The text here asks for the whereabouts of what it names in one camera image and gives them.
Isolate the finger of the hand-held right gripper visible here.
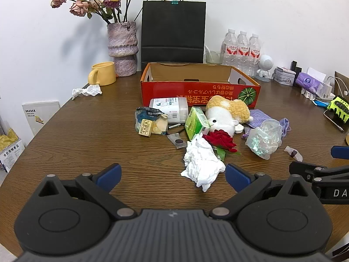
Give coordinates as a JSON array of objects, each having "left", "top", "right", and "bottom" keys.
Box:
[
  {"left": 331, "top": 146, "right": 349, "bottom": 159},
  {"left": 289, "top": 161, "right": 328, "bottom": 182}
]

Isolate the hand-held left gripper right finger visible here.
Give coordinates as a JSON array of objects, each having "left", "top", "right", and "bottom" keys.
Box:
[{"left": 209, "top": 163, "right": 312, "bottom": 220}]

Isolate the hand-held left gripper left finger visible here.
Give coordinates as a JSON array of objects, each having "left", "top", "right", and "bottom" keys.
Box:
[{"left": 38, "top": 163, "right": 137, "bottom": 220}]

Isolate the small clear wrapper purple piece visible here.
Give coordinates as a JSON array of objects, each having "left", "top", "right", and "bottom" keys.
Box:
[{"left": 284, "top": 145, "right": 304, "bottom": 162}]

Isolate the large white tissue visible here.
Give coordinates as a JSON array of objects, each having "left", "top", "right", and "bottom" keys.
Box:
[{"left": 180, "top": 134, "right": 226, "bottom": 192}]

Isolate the red fabric rose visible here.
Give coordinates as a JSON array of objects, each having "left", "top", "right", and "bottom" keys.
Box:
[{"left": 203, "top": 129, "right": 240, "bottom": 161}]

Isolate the clear plastic bag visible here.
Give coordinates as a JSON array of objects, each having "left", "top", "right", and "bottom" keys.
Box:
[{"left": 245, "top": 119, "right": 283, "bottom": 160}]

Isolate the small yellow paper box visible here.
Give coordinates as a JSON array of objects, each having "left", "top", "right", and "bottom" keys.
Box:
[{"left": 139, "top": 119, "right": 152, "bottom": 137}]

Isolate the white and yellow plush sheep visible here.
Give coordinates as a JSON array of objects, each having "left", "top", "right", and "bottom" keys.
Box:
[{"left": 205, "top": 95, "right": 254, "bottom": 137}]

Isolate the purple fabric pouch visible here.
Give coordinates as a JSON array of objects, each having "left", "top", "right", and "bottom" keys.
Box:
[{"left": 245, "top": 109, "right": 290, "bottom": 138}]

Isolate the small foil sachet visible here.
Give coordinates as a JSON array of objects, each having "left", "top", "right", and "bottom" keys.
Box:
[{"left": 167, "top": 133, "right": 187, "bottom": 150}]

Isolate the green paper packet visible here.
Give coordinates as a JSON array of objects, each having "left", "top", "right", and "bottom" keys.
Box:
[{"left": 185, "top": 106, "right": 211, "bottom": 140}]

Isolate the dark snack wrapper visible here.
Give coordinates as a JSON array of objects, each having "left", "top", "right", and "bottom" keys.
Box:
[{"left": 135, "top": 106, "right": 169, "bottom": 135}]

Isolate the clear cotton swab container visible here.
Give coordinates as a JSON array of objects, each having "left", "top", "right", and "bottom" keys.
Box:
[{"left": 149, "top": 97, "right": 189, "bottom": 123}]

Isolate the red cardboard box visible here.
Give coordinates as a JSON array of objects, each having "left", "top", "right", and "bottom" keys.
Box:
[{"left": 140, "top": 62, "right": 262, "bottom": 108}]

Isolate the white charger plug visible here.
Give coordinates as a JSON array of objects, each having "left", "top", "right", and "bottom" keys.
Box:
[{"left": 322, "top": 76, "right": 336, "bottom": 97}]

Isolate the white power strip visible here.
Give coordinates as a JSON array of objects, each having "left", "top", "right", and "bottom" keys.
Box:
[{"left": 301, "top": 87, "right": 336, "bottom": 100}]

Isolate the brown board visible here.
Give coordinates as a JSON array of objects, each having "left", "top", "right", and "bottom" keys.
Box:
[{"left": 335, "top": 71, "right": 349, "bottom": 96}]

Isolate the purple tissue pack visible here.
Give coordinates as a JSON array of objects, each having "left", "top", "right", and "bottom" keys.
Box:
[{"left": 296, "top": 67, "right": 327, "bottom": 93}]

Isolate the small crumpled white tissue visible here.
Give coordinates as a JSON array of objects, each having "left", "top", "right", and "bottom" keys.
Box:
[{"left": 72, "top": 84, "right": 103, "bottom": 100}]

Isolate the white flat board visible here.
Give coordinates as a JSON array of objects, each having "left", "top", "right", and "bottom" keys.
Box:
[{"left": 22, "top": 100, "right": 60, "bottom": 137}]

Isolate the small printed tin box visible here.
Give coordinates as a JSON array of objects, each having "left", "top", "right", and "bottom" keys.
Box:
[{"left": 273, "top": 66, "right": 296, "bottom": 86}]

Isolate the yellow mug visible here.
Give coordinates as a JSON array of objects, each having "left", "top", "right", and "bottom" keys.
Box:
[{"left": 88, "top": 61, "right": 117, "bottom": 86}]

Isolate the cardboard box with yellow bags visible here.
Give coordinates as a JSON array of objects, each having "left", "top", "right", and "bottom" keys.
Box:
[{"left": 0, "top": 128, "right": 26, "bottom": 173}]

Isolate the white robot figurine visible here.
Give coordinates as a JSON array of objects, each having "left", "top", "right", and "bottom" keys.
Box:
[{"left": 256, "top": 55, "right": 274, "bottom": 83}]

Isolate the clear glass cup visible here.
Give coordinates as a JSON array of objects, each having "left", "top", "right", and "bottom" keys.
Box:
[{"left": 204, "top": 45, "right": 224, "bottom": 65}]

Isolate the water bottle red label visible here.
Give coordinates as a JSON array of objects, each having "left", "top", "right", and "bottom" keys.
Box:
[
  {"left": 237, "top": 31, "right": 250, "bottom": 69},
  {"left": 221, "top": 29, "right": 238, "bottom": 66},
  {"left": 249, "top": 33, "right": 262, "bottom": 78}
]

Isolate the purple textured vase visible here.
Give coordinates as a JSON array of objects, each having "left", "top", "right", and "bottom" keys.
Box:
[{"left": 106, "top": 21, "right": 139, "bottom": 77}]

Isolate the black paper bag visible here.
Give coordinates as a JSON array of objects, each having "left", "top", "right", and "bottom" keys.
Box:
[{"left": 141, "top": 0, "right": 207, "bottom": 71}]

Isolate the white charging cable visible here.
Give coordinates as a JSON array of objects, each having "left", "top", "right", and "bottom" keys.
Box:
[{"left": 326, "top": 76, "right": 349, "bottom": 96}]

